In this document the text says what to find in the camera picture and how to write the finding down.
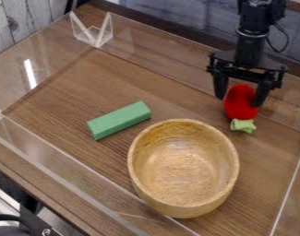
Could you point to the clear acrylic enclosure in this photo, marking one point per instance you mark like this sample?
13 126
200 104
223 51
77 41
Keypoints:
59 83

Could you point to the black mount bracket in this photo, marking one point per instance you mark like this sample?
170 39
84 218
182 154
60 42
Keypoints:
37 226

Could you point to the wooden bowl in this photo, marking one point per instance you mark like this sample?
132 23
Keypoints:
184 167

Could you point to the green foam block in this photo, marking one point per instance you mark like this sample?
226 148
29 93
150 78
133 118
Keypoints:
119 120

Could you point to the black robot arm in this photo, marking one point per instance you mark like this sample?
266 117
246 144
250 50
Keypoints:
247 62

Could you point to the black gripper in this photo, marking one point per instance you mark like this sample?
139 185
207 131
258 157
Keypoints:
266 74

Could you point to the red plush strawberry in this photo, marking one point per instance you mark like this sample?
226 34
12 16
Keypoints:
239 110

